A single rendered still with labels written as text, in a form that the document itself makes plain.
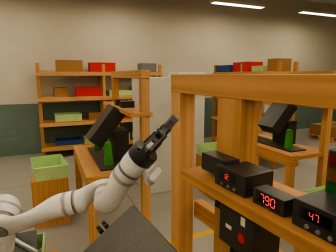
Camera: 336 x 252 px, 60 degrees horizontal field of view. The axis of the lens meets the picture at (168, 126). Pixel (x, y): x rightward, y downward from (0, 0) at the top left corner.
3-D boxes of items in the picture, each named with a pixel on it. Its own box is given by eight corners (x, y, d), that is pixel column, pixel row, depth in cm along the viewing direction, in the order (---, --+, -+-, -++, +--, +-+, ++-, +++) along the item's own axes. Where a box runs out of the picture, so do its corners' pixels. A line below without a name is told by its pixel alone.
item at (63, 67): (162, 147, 791) (162, 61, 752) (42, 159, 677) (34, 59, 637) (155, 143, 840) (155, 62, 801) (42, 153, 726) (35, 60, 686)
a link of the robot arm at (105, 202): (117, 178, 76) (118, 156, 83) (87, 212, 81) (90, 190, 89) (140, 188, 79) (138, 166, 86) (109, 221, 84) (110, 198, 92)
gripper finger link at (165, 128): (164, 134, 76) (176, 120, 74) (161, 137, 73) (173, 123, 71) (160, 130, 76) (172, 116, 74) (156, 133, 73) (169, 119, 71)
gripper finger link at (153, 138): (150, 152, 72) (165, 136, 75) (152, 150, 70) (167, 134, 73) (142, 145, 72) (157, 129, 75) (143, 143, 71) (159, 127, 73)
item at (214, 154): (224, 180, 106) (225, 161, 105) (200, 168, 119) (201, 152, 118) (239, 176, 109) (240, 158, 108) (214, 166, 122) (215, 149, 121)
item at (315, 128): (331, 142, 843) (333, 127, 836) (307, 137, 916) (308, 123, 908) (357, 138, 895) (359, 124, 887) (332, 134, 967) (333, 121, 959)
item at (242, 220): (251, 264, 91) (254, 220, 89) (217, 238, 106) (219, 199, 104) (279, 253, 97) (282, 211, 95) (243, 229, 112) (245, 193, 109)
